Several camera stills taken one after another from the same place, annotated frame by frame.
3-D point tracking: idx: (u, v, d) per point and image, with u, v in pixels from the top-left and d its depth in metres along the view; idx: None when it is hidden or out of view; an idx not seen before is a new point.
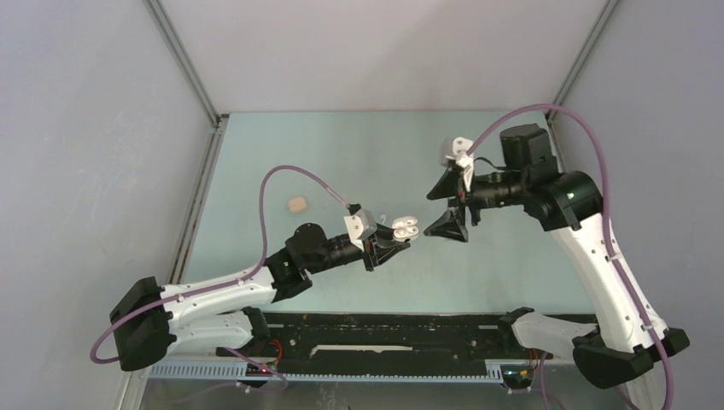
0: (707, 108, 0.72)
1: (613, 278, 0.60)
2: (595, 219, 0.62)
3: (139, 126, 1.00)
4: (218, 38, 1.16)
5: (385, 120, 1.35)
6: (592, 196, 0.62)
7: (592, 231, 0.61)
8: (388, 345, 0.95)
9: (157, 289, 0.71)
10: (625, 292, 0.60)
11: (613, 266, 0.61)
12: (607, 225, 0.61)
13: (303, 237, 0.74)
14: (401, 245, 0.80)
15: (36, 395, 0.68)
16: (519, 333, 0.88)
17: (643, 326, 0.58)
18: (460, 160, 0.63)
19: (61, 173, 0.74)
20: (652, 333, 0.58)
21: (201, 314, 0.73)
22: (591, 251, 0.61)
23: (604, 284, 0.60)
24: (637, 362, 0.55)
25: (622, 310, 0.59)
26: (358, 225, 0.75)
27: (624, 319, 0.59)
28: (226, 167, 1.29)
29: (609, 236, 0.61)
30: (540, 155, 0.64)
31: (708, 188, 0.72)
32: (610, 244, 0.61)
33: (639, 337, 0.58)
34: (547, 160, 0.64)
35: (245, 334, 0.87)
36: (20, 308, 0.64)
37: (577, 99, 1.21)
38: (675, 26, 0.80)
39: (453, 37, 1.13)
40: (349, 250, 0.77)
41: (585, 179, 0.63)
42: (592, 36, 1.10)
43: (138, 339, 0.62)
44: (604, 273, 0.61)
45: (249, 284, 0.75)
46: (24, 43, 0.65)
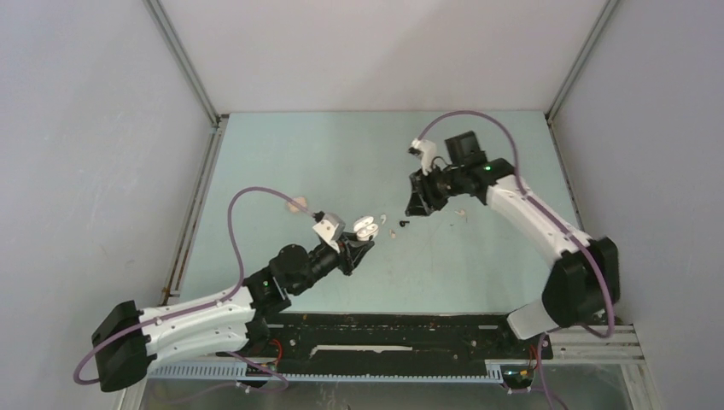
0: (705, 108, 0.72)
1: (531, 209, 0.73)
2: (510, 180, 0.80)
3: (139, 127, 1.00)
4: (218, 39, 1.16)
5: (385, 121, 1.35)
6: (507, 172, 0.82)
7: (506, 185, 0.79)
8: (388, 345, 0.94)
9: (137, 312, 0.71)
10: (542, 217, 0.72)
11: (528, 202, 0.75)
12: (518, 179, 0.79)
13: (286, 258, 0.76)
14: (367, 243, 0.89)
15: (37, 394, 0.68)
16: (516, 325, 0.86)
17: (565, 237, 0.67)
18: (414, 143, 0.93)
19: (62, 174, 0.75)
20: (573, 239, 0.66)
21: (183, 336, 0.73)
22: (509, 196, 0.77)
23: (525, 215, 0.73)
24: (561, 263, 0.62)
25: (543, 228, 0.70)
26: (329, 225, 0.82)
27: (547, 235, 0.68)
28: (226, 167, 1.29)
29: (521, 184, 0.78)
30: (470, 149, 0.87)
31: (707, 189, 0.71)
32: (521, 188, 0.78)
33: (563, 245, 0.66)
34: (477, 152, 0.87)
35: (239, 338, 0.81)
36: (20, 310, 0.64)
37: (577, 99, 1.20)
38: (675, 26, 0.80)
39: (452, 37, 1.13)
40: (326, 260, 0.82)
41: (505, 163, 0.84)
42: (592, 36, 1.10)
43: (117, 363, 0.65)
44: (521, 207, 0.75)
45: (227, 306, 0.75)
46: (24, 44, 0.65)
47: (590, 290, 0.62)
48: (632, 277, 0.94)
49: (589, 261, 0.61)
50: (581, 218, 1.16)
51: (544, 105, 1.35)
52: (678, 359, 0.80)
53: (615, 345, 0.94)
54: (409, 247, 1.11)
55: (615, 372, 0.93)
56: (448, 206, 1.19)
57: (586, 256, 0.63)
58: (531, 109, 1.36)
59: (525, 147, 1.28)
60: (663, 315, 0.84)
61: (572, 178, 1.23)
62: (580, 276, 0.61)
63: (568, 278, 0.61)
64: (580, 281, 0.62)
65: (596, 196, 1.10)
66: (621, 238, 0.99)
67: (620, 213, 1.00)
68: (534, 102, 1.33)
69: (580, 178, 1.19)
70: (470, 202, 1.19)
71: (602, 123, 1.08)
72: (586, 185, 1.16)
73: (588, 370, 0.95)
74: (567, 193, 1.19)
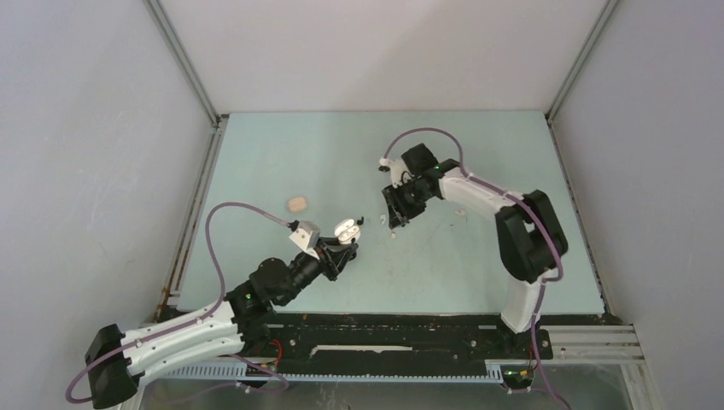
0: (705, 109, 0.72)
1: (473, 185, 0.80)
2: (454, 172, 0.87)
3: (139, 127, 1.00)
4: (218, 39, 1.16)
5: (385, 120, 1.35)
6: (451, 166, 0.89)
7: (451, 174, 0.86)
8: (388, 345, 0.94)
9: (119, 336, 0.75)
10: (481, 188, 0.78)
11: (471, 180, 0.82)
12: (461, 167, 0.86)
13: (265, 272, 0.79)
14: (350, 247, 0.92)
15: (37, 395, 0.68)
16: (508, 319, 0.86)
17: (503, 197, 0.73)
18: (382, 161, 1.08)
19: (62, 175, 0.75)
20: (509, 196, 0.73)
21: (166, 354, 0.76)
22: (453, 180, 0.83)
23: (468, 190, 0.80)
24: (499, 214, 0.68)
25: (483, 195, 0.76)
26: (303, 234, 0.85)
27: (488, 199, 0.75)
28: (226, 167, 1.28)
29: (462, 167, 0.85)
30: (421, 158, 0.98)
31: (708, 190, 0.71)
32: (463, 171, 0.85)
33: (502, 204, 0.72)
34: (429, 160, 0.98)
35: (233, 344, 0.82)
36: (20, 310, 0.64)
37: (577, 98, 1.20)
38: (675, 26, 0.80)
39: (452, 37, 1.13)
40: (308, 269, 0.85)
41: (450, 161, 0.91)
42: (592, 36, 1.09)
43: (102, 385, 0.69)
44: (465, 187, 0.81)
45: (208, 322, 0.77)
46: (24, 45, 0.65)
47: (531, 242, 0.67)
48: (632, 277, 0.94)
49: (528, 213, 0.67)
50: (581, 217, 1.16)
51: (545, 105, 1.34)
52: (678, 359, 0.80)
53: (615, 345, 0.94)
54: (408, 247, 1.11)
55: (615, 372, 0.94)
56: (448, 206, 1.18)
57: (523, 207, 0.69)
58: (531, 109, 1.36)
59: (525, 147, 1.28)
60: (663, 315, 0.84)
61: (573, 178, 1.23)
62: (522, 226, 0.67)
63: (511, 229, 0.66)
64: (522, 231, 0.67)
65: (596, 196, 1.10)
66: (621, 238, 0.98)
67: (620, 213, 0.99)
68: (535, 101, 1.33)
69: (580, 178, 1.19)
70: None
71: (602, 123, 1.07)
72: (586, 185, 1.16)
73: (588, 370, 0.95)
74: (567, 192, 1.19)
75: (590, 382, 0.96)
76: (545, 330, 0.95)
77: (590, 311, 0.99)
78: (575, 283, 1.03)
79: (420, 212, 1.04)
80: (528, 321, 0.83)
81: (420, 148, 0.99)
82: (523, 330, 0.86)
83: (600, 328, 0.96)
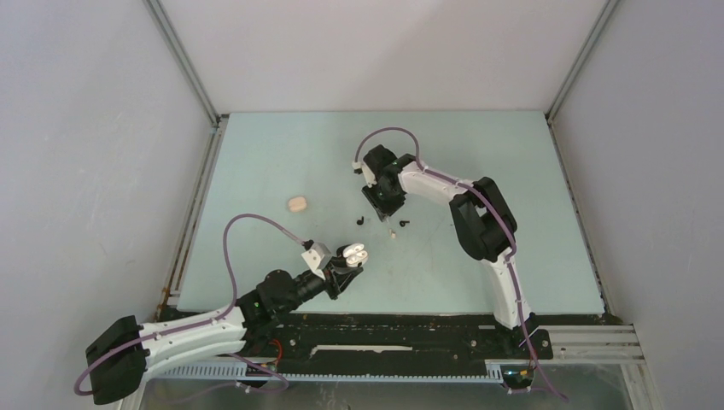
0: (706, 109, 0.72)
1: (429, 178, 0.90)
2: (411, 166, 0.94)
3: (139, 127, 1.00)
4: (218, 39, 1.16)
5: (385, 120, 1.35)
6: (406, 159, 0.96)
7: (407, 168, 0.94)
8: (388, 345, 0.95)
9: (136, 327, 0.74)
10: (436, 179, 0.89)
11: (426, 172, 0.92)
12: (417, 162, 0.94)
13: (273, 284, 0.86)
14: (357, 270, 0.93)
15: (37, 395, 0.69)
16: (502, 318, 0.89)
17: (454, 185, 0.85)
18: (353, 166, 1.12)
19: (62, 174, 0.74)
20: (460, 184, 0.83)
21: (178, 350, 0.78)
22: (411, 173, 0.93)
23: (427, 182, 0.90)
24: (452, 201, 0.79)
25: (440, 186, 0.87)
26: (315, 255, 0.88)
27: (445, 190, 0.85)
28: (226, 167, 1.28)
29: (418, 160, 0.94)
30: (380, 156, 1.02)
31: (708, 190, 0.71)
32: (418, 163, 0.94)
33: (455, 192, 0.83)
34: (387, 157, 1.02)
35: (237, 343, 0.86)
36: (19, 311, 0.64)
37: (577, 99, 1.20)
38: (676, 26, 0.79)
39: (453, 36, 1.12)
40: (312, 284, 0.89)
41: (406, 156, 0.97)
42: (592, 36, 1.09)
43: (114, 376, 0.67)
44: (421, 178, 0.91)
45: (221, 324, 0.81)
46: (24, 45, 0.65)
47: (481, 224, 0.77)
48: (632, 277, 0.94)
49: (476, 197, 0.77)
50: (581, 217, 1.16)
51: (544, 105, 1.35)
52: (678, 360, 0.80)
53: (615, 345, 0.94)
54: (408, 247, 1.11)
55: (615, 372, 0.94)
56: None
57: (473, 195, 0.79)
58: (531, 109, 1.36)
59: (525, 146, 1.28)
60: (663, 316, 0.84)
61: (572, 178, 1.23)
62: (473, 211, 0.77)
63: (464, 213, 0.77)
64: (475, 215, 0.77)
65: (596, 195, 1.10)
66: (621, 238, 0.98)
67: (620, 213, 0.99)
68: (535, 101, 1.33)
69: (580, 178, 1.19)
70: None
71: (602, 123, 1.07)
72: (586, 185, 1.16)
73: (588, 370, 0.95)
74: (567, 192, 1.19)
75: (589, 382, 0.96)
76: (545, 330, 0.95)
77: (591, 311, 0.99)
78: (575, 283, 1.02)
79: (399, 205, 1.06)
80: (518, 314, 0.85)
81: (377, 149, 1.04)
82: (517, 327, 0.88)
83: (600, 328, 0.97)
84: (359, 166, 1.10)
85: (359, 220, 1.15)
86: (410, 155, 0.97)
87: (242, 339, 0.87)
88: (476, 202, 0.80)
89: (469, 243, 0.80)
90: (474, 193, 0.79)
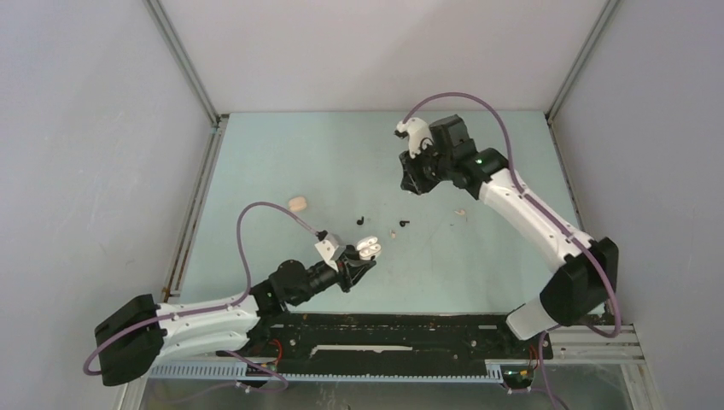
0: (706, 108, 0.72)
1: (527, 207, 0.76)
2: (502, 172, 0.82)
3: (140, 127, 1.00)
4: (218, 40, 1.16)
5: (385, 120, 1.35)
6: (497, 165, 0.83)
7: (502, 178, 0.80)
8: (388, 345, 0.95)
9: (152, 306, 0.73)
10: (536, 213, 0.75)
11: (526, 200, 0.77)
12: (513, 174, 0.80)
13: (284, 275, 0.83)
14: (369, 263, 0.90)
15: (37, 394, 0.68)
16: (516, 328, 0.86)
17: (566, 239, 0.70)
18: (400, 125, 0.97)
19: (62, 174, 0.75)
20: (575, 242, 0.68)
21: (190, 334, 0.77)
22: (505, 194, 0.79)
23: (522, 214, 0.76)
24: (569, 270, 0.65)
25: (543, 228, 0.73)
26: (329, 246, 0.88)
27: (549, 237, 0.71)
28: (226, 167, 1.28)
29: (517, 182, 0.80)
30: (458, 139, 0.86)
31: (709, 190, 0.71)
32: (518, 185, 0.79)
33: (566, 248, 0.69)
34: (466, 141, 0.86)
35: (240, 338, 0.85)
36: (18, 311, 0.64)
37: (577, 99, 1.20)
38: (676, 26, 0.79)
39: (453, 37, 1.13)
40: (324, 276, 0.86)
41: (493, 155, 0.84)
42: (592, 36, 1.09)
43: (131, 353, 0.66)
44: (519, 207, 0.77)
45: (236, 310, 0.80)
46: (25, 44, 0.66)
47: (588, 290, 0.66)
48: (632, 277, 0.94)
49: (596, 270, 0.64)
50: (581, 217, 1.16)
51: (544, 105, 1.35)
52: (678, 360, 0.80)
53: (615, 345, 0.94)
54: (409, 246, 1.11)
55: (616, 372, 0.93)
56: (448, 206, 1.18)
57: (588, 260, 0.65)
58: (530, 109, 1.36)
59: (524, 146, 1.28)
60: (662, 315, 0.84)
61: (572, 178, 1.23)
62: (584, 281, 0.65)
63: (574, 284, 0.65)
64: (585, 285, 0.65)
65: (596, 195, 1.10)
66: (621, 238, 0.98)
67: (619, 213, 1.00)
68: (535, 101, 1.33)
69: (580, 178, 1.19)
70: (470, 202, 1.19)
71: (602, 123, 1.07)
72: (586, 185, 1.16)
73: (588, 370, 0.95)
74: (567, 192, 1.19)
75: (589, 382, 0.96)
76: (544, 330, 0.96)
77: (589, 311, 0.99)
78: None
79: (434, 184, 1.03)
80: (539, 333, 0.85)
81: (455, 125, 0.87)
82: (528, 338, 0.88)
83: (600, 329, 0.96)
84: (405, 129, 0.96)
85: (359, 220, 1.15)
86: (494, 153, 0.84)
87: (246, 335, 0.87)
88: (589, 270, 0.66)
89: (559, 306, 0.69)
90: (593, 259, 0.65)
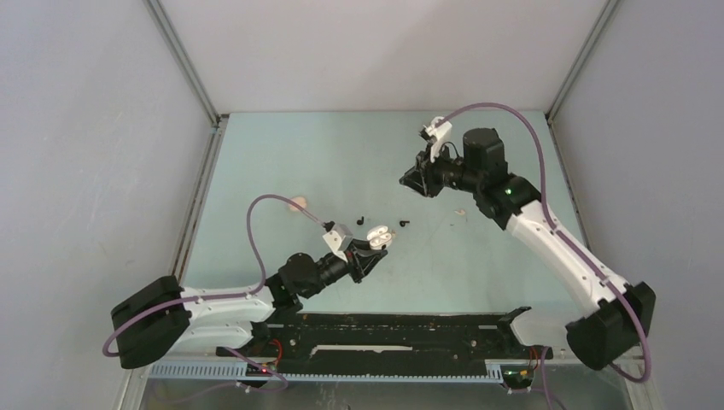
0: (706, 108, 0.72)
1: (561, 244, 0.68)
2: (534, 205, 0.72)
3: (139, 127, 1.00)
4: (218, 40, 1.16)
5: (385, 121, 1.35)
6: (529, 196, 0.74)
7: (534, 212, 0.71)
8: (388, 345, 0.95)
9: (176, 289, 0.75)
10: (570, 252, 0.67)
11: (558, 237, 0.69)
12: (545, 207, 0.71)
13: (294, 267, 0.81)
14: (380, 253, 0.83)
15: (37, 394, 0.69)
16: (518, 332, 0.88)
17: (601, 282, 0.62)
18: (429, 129, 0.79)
19: (62, 175, 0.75)
20: (610, 285, 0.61)
21: (210, 319, 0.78)
22: (537, 229, 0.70)
23: (556, 254, 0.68)
24: (604, 318, 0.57)
25: (577, 270, 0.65)
26: (335, 237, 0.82)
27: (582, 280, 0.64)
28: (226, 167, 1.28)
29: (550, 214, 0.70)
30: (495, 163, 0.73)
31: (709, 190, 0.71)
32: (551, 220, 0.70)
33: (599, 293, 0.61)
34: (501, 165, 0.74)
35: (245, 336, 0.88)
36: (18, 311, 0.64)
37: (577, 99, 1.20)
38: (676, 26, 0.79)
39: (453, 37, 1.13)
40: (335, 267, 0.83)
41: (525, 184, 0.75)
42: (592, 35, 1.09)
43: (151, 336, 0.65)
44: (550, 243, 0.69)
45: (253, 300, 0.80)
46: (24, 45, 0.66)
47: (621, 340, 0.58)
48: (632, 277, 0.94)
49: (632, 319, 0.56)
50: (581, 217, 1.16)
51: (544, 105, 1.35)
52: (678, 360, 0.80)
53: None
54: (409, 246, 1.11)
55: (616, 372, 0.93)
56: (448, 206, 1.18)
57: (622, 305, 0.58)
58: (530, 109, 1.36)
59: (524, 146, 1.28)
60: (662, 315, 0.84)
61: (572, 178, 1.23)
62: (618, 331, 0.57)
63: (608, 335, 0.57)
64: (617, 336, 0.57)
65: (596, 195, 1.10)
66: (621, 238, 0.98)
67: (619, 213, 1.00)
68: (535, 101, 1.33)
69: (580, 178, 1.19)
70: (470, 202, 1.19)
71: (602, 123, 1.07)
72: (586, 185, 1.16)
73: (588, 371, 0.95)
74: (567, 192, 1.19)
75: (589, 381, 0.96)
76: None
77: None
78: None
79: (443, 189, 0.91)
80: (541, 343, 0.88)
81: (498, 147, 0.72)
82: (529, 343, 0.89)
83: None
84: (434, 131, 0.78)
85: (359, 220, 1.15)
86: (527, 182, 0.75)
87: (250, 333, 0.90)
88: (626, 317, 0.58)
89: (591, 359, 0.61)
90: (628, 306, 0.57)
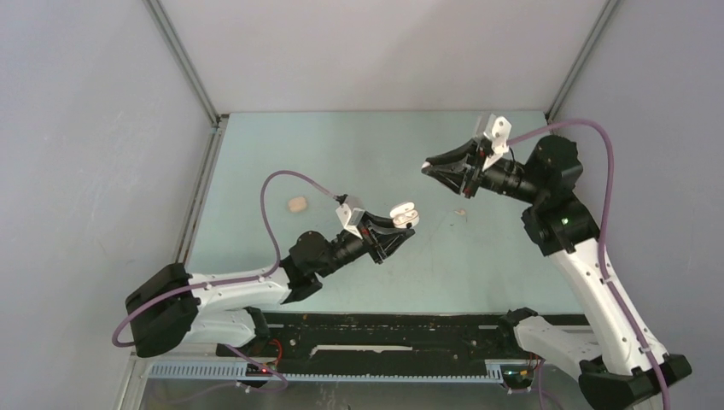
0: (709, 108, 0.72)
1: (609, 301, 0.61)
2: (590, 243, 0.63)
3: (139, 127, 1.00)
4: (218, 39, 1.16)
5: (384, 121, 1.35)
6: (588, 226, 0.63)
7: (586, 255, 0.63)
8: (388, 345, 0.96)
9: (184, 276, 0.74)
10: (618, 309, 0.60)
11: (608, 289, 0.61)
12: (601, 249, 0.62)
13: (306, 246, 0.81)
14: (405, 232, 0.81)
15: (36, 395, 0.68)
16: (519, 336, 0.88)
17: (640, 348, 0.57)
18: (495, 146, 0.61)
19: (62, 173, 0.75)
20: (650, 355, 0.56)
21: (222, 305, 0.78)
22: (585, 273, 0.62)
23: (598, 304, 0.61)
24: (633, 383, 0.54)
25: (618, 330, 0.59)
26: (346, 210, 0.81)
27: (621, 342, 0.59)
28: (225, 167, 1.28)
29: (604, 260, 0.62)
30: (564, 189, 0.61)
31: (709, 190, 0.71)
32: (604, 268, 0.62)
33: (636, 359, 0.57)
34: (570, 188, 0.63)
35: (249, 334, 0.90)
36: (16, 312, 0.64)
37: (577, 99, 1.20)
38: (678, 26, 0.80)
39: (453, 36, 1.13)
40: (353, 246, 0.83)
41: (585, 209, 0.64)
42: (592, 35, 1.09)
43: (160, 325, 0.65)
44: (597, 292, 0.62)
45: (269, 283, 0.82)
46: (23, 43, 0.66)
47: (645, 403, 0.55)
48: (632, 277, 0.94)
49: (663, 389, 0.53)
50: None
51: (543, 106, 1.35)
52: None
53: None
54: (408, 246, 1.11)
55: None
56: (448, 205, 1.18)
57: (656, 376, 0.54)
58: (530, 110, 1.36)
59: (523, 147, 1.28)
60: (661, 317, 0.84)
61: None
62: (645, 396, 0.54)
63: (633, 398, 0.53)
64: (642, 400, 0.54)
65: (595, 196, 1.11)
66: (620, 238, 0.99)
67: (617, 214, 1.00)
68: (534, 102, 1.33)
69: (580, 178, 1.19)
70: (470, 202, 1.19)
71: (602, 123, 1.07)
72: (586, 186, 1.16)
73: None
74: None
75: None
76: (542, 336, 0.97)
77: None
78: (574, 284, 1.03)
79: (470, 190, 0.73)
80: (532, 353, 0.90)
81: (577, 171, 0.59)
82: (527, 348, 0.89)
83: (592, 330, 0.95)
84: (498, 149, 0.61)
85: None
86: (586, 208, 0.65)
87: (253, 330, 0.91)
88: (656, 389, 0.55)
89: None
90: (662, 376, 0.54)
